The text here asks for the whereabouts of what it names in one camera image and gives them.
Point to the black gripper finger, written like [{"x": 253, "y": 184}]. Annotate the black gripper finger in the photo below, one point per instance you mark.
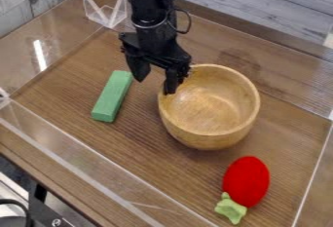
[
  {"x": 174, "y": 79},
  {"x": 139, "y": 67}
]

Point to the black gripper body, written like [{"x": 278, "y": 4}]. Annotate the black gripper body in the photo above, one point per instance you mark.
[{"x": 155, "y": 44}]

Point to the wooden bowl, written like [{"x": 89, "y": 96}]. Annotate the wooden bowl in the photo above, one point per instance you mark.
[{"x": 212, "y": 112}]

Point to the red plush tomato toy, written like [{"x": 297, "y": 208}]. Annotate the red plush tomato toy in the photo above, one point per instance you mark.
[{"x": 244, "y": 186}]

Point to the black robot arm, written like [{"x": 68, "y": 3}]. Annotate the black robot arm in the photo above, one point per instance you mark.
[{"x": 153, "y": 12}]

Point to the green rectangular block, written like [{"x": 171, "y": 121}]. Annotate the green rectangular block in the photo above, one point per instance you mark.
[{"x": 107, "y": 105}]

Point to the clear acrylic tray wall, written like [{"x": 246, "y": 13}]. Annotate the clear acrylic tray wall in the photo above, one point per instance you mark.
[{"x": 111, "y": 195}]

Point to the black table frame bracket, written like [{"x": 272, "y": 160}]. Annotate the black table frame bracket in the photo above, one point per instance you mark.
[{"x": 43, "y": 216}]

